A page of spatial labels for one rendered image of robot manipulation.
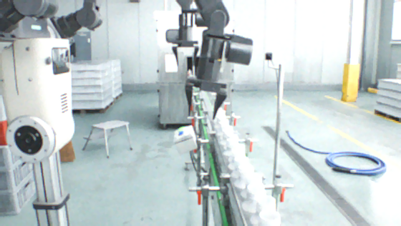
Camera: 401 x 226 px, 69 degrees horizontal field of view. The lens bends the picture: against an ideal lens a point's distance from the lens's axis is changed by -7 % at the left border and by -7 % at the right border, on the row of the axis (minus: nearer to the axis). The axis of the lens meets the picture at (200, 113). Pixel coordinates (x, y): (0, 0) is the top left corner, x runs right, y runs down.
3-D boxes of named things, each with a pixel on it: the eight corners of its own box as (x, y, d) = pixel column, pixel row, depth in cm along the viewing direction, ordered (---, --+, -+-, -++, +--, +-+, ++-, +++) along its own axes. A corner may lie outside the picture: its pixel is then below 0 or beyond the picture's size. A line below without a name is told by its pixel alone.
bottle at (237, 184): (227, 222, 82) (229, 165, 79) (245, 216, 85) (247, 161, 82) (240, 232, 77) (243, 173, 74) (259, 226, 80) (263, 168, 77)
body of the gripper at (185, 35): (172, 46, 124) (172, 27, 122) (198, 46, 124) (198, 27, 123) (172, 45, 117) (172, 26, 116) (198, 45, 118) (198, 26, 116)
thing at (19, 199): (18, 215, 263) (14, 193, 259) (-24, 216, 258) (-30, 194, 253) (40, 187, 322) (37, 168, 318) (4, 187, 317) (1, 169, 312)
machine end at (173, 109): (233, 129, 566) (235, 11, 523) (157, 130, 560) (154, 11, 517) (223, 111, 722) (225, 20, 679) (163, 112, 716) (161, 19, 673)
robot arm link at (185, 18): (178, 12, 121) (177, 10, 115) (195, 12, 121) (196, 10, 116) (178, 29, 122) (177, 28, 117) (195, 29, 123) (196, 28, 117)
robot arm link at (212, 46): (202, 33, 79) (203, 32, 74) (228, 38, 80) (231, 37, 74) (198, 60, 81) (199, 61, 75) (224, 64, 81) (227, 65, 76)
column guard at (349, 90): (358, 102, 862) (361, 64, 840) (345, 102, 860) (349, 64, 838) (351, 99, 901) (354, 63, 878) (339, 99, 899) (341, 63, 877)
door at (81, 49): (92, 91, 1081) (89, 31, 1038) (66, 91, 1077) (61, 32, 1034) (93, 91, 1090) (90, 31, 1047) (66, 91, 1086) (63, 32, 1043)
